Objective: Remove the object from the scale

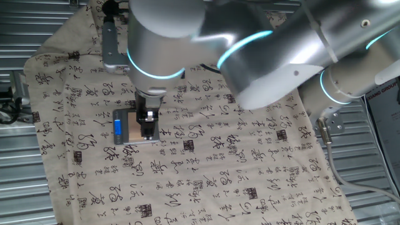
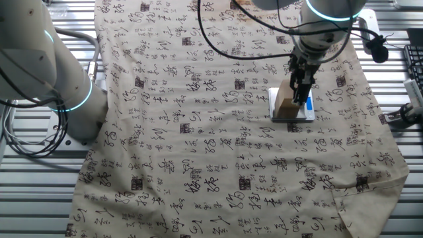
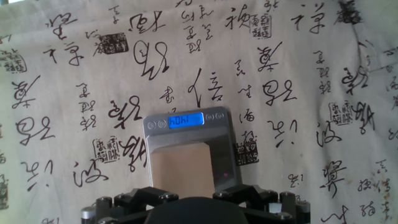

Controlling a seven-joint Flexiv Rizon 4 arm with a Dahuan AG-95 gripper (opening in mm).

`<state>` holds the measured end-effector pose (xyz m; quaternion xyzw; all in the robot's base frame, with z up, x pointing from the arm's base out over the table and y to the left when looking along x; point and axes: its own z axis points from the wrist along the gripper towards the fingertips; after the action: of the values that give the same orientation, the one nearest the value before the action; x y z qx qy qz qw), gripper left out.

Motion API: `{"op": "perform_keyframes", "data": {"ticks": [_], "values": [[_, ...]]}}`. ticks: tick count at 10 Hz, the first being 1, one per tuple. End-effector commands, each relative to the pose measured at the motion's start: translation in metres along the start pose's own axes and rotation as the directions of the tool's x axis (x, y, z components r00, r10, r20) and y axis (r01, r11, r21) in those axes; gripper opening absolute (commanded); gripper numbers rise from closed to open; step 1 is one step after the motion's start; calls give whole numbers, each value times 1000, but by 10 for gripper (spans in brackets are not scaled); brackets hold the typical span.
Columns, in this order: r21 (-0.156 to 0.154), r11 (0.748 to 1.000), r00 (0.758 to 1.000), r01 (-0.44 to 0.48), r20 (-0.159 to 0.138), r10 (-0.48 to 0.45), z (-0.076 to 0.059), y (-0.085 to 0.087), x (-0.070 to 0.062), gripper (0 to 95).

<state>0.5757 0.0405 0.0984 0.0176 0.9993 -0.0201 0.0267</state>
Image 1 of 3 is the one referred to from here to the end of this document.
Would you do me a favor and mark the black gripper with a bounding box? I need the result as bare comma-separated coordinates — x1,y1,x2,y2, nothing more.
134,91,164,141

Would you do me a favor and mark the tan wooden block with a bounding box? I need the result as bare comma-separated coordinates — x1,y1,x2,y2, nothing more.
127,111,144,143

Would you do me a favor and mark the silver digital pocket scale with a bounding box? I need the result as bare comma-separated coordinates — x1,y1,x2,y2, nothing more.
112,108,161,146

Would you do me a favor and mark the beige calligraphy print cloth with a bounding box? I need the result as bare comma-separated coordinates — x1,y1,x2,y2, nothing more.
23,0,359,225

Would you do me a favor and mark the white printed box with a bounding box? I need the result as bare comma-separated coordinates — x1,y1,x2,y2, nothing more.
363,77,400,196

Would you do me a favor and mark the wrist camera on grey bracket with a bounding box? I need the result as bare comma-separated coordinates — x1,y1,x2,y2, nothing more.
101,0,131,74

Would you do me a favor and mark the silver exterior camera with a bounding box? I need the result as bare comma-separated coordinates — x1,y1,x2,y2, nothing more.
9,70,33,106

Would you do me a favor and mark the black camera clamp mount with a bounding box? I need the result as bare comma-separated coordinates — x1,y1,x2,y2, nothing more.
0,99,25,125

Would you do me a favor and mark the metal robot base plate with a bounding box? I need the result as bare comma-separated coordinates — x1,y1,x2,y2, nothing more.
312,107,346,136

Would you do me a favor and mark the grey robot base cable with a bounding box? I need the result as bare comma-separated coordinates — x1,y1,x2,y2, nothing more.
314,117,400,206

